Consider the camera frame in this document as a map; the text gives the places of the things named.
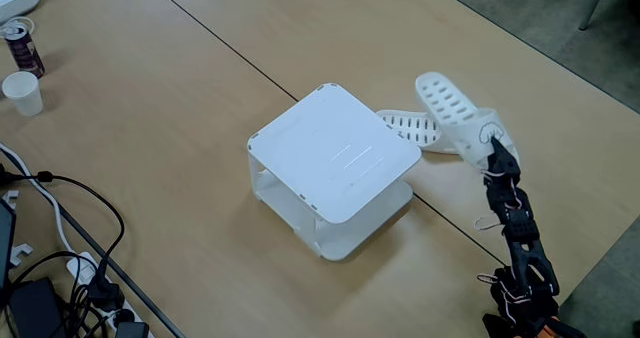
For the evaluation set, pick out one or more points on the white slipper with dog print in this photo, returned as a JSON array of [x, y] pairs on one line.
[[410, 128], [450, 108]]

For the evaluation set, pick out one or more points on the white plastic shoe rack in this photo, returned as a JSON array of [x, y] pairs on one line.
[[330, 153]]

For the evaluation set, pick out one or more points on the gray chair leg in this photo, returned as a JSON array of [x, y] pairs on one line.
[[595, 3]]

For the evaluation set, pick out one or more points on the black power plug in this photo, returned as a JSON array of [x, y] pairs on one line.
[[131, 329], [107, 295]]

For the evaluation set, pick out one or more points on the white power strip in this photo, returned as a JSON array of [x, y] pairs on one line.
[[82, 268]]

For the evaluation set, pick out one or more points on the white paper cup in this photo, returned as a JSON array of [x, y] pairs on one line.
[[24, 95]]

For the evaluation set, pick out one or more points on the black power adapter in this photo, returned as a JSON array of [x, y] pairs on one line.
[[37, 310]]

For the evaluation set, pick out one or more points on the purple drink can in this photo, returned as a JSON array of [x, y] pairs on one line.
[[25, 53]]

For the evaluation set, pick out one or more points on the black laptop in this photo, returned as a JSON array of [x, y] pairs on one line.
[[6, 243]]

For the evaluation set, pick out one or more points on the white printed bracket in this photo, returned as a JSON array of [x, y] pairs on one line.
[[21, 252], [10, 198]]

